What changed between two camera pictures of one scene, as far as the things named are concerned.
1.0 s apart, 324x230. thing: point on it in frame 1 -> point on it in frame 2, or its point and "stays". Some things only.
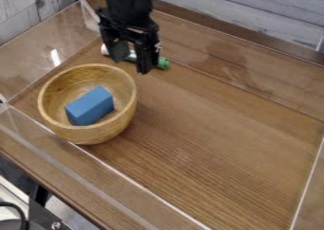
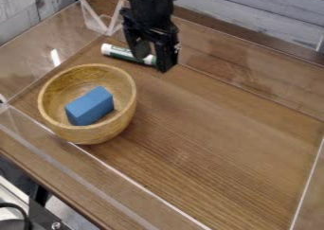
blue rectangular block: x=89 y=106 stays
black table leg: x=41 y=195 stays
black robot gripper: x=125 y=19 -> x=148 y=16
